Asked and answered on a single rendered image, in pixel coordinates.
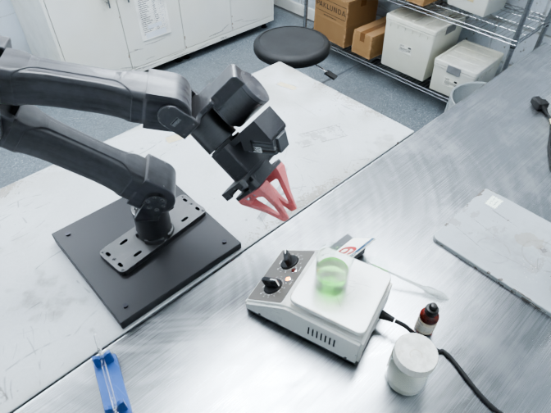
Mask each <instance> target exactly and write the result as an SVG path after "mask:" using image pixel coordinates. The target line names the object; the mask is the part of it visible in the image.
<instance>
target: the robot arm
mask: <svg viewBox="0 0 551 413"><path fill-rule="evenodd" d="M269 100H270V98H269V95H268V93H267V91H266V90H265V88H264V87H263V86H262V84H261V83H260V82H259V81H258V80H257V79H256V78H255V77H254V76H253V75H251V74H250V73H248V72H247V71H245V70H241V69H240V68H239V67H238V66H237V65H235V64H230V65H228V66H227V67H226V68H225V69H224V70H223V71H222V72H221V73H220V74H219V75H218V77H217V78H216V79H215V80H214V81H213V82H212V83H211V84H210V83H209V84H208V85H207V86H206V87H205V88H204V89H203V90H202V91H201V92H200V93H198V92H197V91H195V90H194V89H192V88H191V86H190V83H189V81H188V80H187V79H186V78H185V77H184V76H183V75H180V74H177V73H174V72H169V71H164V70H155V69H150V68H148V72H146V71H141V70H112V69H105V68H99V67H94V66H86V65H81V64H75V63H70V62H66V61H57V60H53V59H49V58H45V57H39V56H35V55H32V54H29V53H27V52H25V51H22V50H19V49H14V48H12V45H11V38H10V37H7V36H2V35H0V148H4V149H7V150H8V151H10V152H16V153H22V154H25V155H28V156H32V157H36V158H38V159H41V160H43V161H47V162H49V163H52V164H54V165H55V166H59V167H61V168H63V169H65V170H68V171H70V172H73V173H75V174H77V175H80V176H83V177H85V178H87V179H90V180H92V181H94V182H96V183H98V184H101V185H102V186H104V187H106V188H109V189H110V190H111V191H113V192H114V193H115V194H117V195H118V196H120V197H123V198H125V199H127V203H126V204H129V205H131V208H130V209H131V212H132V216H133V219H134V224H135V227H134V228H132V229H131V230H129V231H128V232H126V233H125V234H123V235H121V236H120V237H119V238H118V239H116V240H115V241H113V242H112V243H110V244H108V245H107V246H106V247H105V248H103V249H102V250H101V251H100V256H101V258H102V259H103V260H104V261H105V262H106V263H107V264H108V265H109V266H110V267H112V268H113V269H114V270H115V271H116V272H117V273H119V274H120V275H127V274H129V273H130V272H131V271H132V270H134V269H135V268H136V267H138V266H139V265H141V264H142V263H143V262H145V261H146V260H147V259H148V258H149V257H151V256H152V255H153V254H155V253H156V252H158V251H159V250H160V249H162V248H163V247H165V246H166V245H167V244H168V243H169V242H171V241H172V240H173V239H175V238H176V237H178V236H179V235H180V234H182V233H183V232H184V231H185V230H187V229H188V228H189V227H191V226H192V225H194V224H195V223H196V222H198V221H199V220H201V219H202V218H203V217H204V216H205V215H206V212H205V208H204V207H202V206H200V205H199V204H197V203H196V202H195V201H194V200H192V199H191V198H189V197H187V196H186V195H179V196H178V197H177V198H175V185H176V172H175V168H174V167H173V166H172V165H171V164H169V163H168V162H166V161H163V160H161V159H159V158H157V157H155V156H153V155H151V154H149V153H148V155H147V156H146V157H142V156H140V155H139V154H136V153H130V152H126V151H123V150H120V149H119V148H116V147H113V146H111V145H109V144H107V143H104V142H102V141H100V140H98V139H96V138H94V137H91V136H89V135H87V134H85V133H83V132H81V131H79V130H77V129H74V128H72V127H70V126H69V125H66V124H64V123H62V122H60V121H59V120H56V119H54V118H52V117H51V116H49V115H48V114H46V113H44V112H43V111H41V110H40V109H39V108H38V107H36V106H46V107H59V108H65V109H71V110H77V111H87V112H92V113H98V114H103V115H107V116H114V117H118V118H121V119H124V120H126V121H129V122H132V123H138V124H143V128H144V129H155V130H161V131H166V132H174V133H175V134H178V135H179V136H180V137H181V138H183V139H186V138H187V137H188V136H189V135H191V136H192V137H193V138H194V139H195V140H196V141H197V142H198V144H199V145H200V146H201V147H202V148H203V149H204V150H205V151H206V152H207V153H208V154H209V155H211V154H212V158H213V160H214V161H215V162H216V163H217V164H218V165H219V166H220V167H221V168H222V169H223V170H224V171H225V172H226V173H227V174H228V176H229V177H231V178H232V180H233V181H234V182H233V183H232V184H231V186H229V187H228V189H227V190H226V191H224V192H223V194H222V195H221V196H222V197H223V198H224V199H225V200H226V201H229V200H230V199H231V198H232V197H233V196H234V194H235V193H236V192H237V191H238V190H239V191H240V192H241V193H240V194H239V196H238V197H237V198H236V200H237V201H238V202H239V203H240V204H241V205H243V206H246V207H250V208H252V209H255V210H258V211H263V212H265V213H267V214H269V215H271V216H274V217H275V218H277V219H279V220H282V221H287V220H288V219H289V216H288V214H287V212H286V210H285V209H284V207H286V208H287V209H289V210H290V211H294V210H296V209H297V206H296V203H295V200H294V197H293V194H292V193H291V190H290V186H289V180H288V176H287V173H286V169H285V165H284V163H283V162H282V161H281V160H280V159H278V160H277V161H275V162H273V163H272V164H271V163H270V159H271V158H272V157H273V156H274V155H277V154H279V153H282V152H283V151H284V150H285V149H286V148H287V147H288V146H289V141H288V137H287V133H286V130H285V127H286V124H285V122H284V121H283V120H282V119H281V118H280V117H279V116H278V115H277V114H276V112H275V111H274V110H273V109H272V108H271V107H270V106H269V107H268V108H267V109H266V110H265V111H264V112H262V113H261V114H260V115H259V116H258V117H257V118H256V119H255V120H253V121H252V122H251V123H250V124H249V125H248V126H247V127H245V128H244V129H243V130H242V131H241V132H240V133H239V132H237V133H236V134H235V135H232V134H233V133H234V132H235V131H236V130H237V129H236V128H235V127H234V126H236V127H241V126H242V125H243V124H245V123H246V122H247V121H248V120H249V119H250V118H251V117H252V116H253V115H254V114H255V113H257V112H258V111H259V110H260V109H261V108H262V107H263V106H264V105H265V104H266V103H267V102H269ZM35 105H36V106H35ZM275 179H278V181H279V183H280V186H281V187H282V189H283V192H284V194H285V196H286V198H287V200H288V201H287V200H286V199H285V198H284V197H282V196H281V195H280V194H279V192H278V191H277V190H276V189H275V188H274V186H273V185H272V184H271V182H272V181H273V180H275ZM258 197H264V198H265V199H266V200H267V201H268V202H269V203H270V204H271V205H272V206H273V207H274V208H275V209H276V211H275V210H274V209H272V208H270V207H269V206H267V205H266V204H264V203H263V202H260V201H259V200H257V198H258ZM120 266H122V267H120Z"/></svg>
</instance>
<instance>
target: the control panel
mask: <svg viewBox="0 0 551 413"><path fill-rule="evenodd" d="M283 251H284V250H282V252H281V253H280V255H279V256H278V257H277V258H276V259H275V261H274V262H273V264H272V265H271V267H270V268H269V270H268V271H267V272H266V273H265V275H264V276H263V277H270V278H276V279H280V280H281V281H282V286H281V288H280V289H279V290H278V291H277V292H275V293H272V294H267V293H265V292H264V286H265V285H264V283H263V282H262V280H261V281H260V282H259V283H258V285H257V287H256V288H255V289H254V290H253V291H252V293H251V294H250V296H249V297H248V299H252V300H258V301H265V302H278V303H282V302H283V300H284V299H285V297H286V295H287V294H288V292H289V290H290V289H291V288H292V286H293V285H294V283H295V281H296V280H297V278H298V277H299V276H300V274H301V273H302V271H303V269H304V268H305V266H306V265H307V263H308V262H309V260H310V259H311V257H312V255H313V254H314V252H315V251H290V250H288V251H289V253H290V255H295V256H297V257H298V263H297V264H296V265H295V266H294V267H292V268H290V269H287V270H285V269H283V268H282V267H281V265H280V264H281V262H282V261H283V260H284V254H283ZM293 268H295V269H296V271H294V272H292V269H293ZM287 277H290V280H288V281H286V280H285V279H286V278H287Z"/></svg>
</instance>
